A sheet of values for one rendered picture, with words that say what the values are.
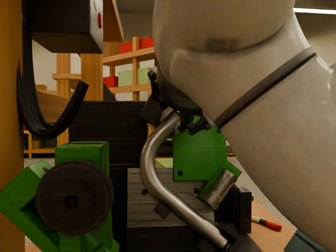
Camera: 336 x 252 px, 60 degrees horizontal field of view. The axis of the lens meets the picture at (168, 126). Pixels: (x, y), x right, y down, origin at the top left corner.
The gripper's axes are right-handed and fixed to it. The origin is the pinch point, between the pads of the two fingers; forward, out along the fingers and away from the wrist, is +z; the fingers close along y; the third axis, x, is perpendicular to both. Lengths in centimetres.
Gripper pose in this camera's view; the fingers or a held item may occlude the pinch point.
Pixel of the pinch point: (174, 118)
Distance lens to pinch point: 57.9
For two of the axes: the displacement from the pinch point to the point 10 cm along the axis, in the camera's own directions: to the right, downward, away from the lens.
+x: -6.9, 6.9, -2.3
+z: -0.8, 2.4, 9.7
